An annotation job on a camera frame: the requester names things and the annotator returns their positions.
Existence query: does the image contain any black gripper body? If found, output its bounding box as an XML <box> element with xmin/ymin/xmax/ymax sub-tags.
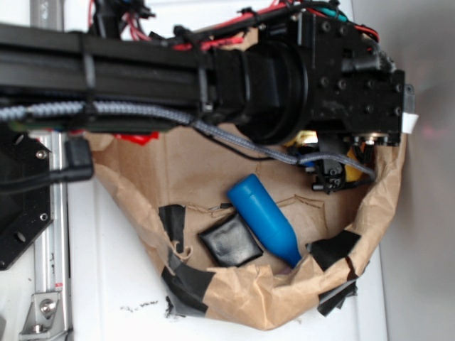
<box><xmin>298</xmin><ymin>14</ymin><xmax>415</xmax><ymax>146</ymax></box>

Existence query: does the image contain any yellow cloth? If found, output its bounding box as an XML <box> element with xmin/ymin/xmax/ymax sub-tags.
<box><xmin>284</xmin><ymin>131</ymin><xmax>371</xmax><ymax>189</ymax></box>

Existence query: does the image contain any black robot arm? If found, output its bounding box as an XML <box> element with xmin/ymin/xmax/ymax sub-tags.
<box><xmin>1</xmin><ymin>9</ymin><xmax>415</xmax><ymax>146</ymax></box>

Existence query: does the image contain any blue plastic bottle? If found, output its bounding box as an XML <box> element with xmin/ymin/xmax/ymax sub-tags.
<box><xmin>227</xmin><ymin>174</ymin><xmax>301</xmax><ymax>268</ymax></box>

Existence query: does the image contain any black rubber pad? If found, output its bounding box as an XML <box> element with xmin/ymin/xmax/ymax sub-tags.
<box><xmin>198</xmin><ymin>213</ymin><xmax>264</xmax><ymax>267</ymax></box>

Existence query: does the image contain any brown paper bag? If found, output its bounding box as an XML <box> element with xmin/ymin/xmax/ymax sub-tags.
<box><xmin>87</xmin><ymin>128</ymin><xmax>406</xmax><ymax>330</ymax></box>

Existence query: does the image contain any red plastic piece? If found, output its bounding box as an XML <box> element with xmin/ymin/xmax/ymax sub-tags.
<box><xmin>113</xmin><ymin>131</ymin><xmax>159</xmax><ymax>146</ymax></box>

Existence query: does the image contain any black power plug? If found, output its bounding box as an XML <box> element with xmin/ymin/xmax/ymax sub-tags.
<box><xmin>50</xmin><ymin>137</ymin><xmax>95</xmax><ymax>184</ymax></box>

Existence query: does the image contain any grey braided cable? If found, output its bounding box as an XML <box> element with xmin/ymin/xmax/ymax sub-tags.
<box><xmin>0</xmin><ymin>100</ymin><xmax>377</xmax><ymax>182</ymax></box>

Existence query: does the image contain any aluminium rail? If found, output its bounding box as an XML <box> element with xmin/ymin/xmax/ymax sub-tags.
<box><xmin>18</xmin><ymin>1</ymin><xmax>73</xmax><ymax>340</ymax></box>

